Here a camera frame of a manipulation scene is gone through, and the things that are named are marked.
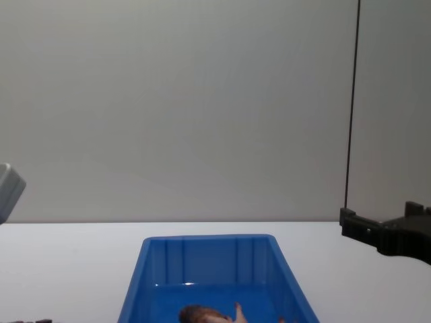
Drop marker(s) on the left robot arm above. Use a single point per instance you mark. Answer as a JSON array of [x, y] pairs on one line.
[[8, 191]]

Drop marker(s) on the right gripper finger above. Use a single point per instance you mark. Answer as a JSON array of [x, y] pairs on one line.
[[419, 209], [362, 230]]

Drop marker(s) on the blue plastic bin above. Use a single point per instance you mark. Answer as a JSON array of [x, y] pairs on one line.
[[202, 266]]

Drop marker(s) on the brown rounded shell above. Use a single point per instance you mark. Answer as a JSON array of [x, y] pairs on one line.
[[197, 314]]

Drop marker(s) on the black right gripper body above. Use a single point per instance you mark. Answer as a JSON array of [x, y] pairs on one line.
[[409, 237]]

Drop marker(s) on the pale pink starfish toy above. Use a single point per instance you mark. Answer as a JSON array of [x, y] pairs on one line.
[[240, 314]]

